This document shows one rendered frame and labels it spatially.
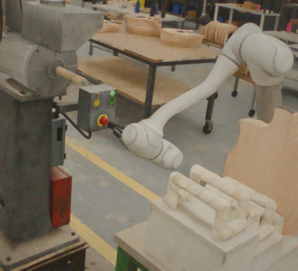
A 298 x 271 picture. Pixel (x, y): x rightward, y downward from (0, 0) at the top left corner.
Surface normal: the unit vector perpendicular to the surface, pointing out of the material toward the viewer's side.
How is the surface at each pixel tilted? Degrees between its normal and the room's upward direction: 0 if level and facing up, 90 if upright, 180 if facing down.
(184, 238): 90
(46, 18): 90
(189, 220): 0
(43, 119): 90
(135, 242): 0
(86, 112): 90
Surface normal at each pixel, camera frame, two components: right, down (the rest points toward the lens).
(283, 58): 0.40, 0.28
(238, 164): -0.74, 0.15
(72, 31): 0.68, 0.33
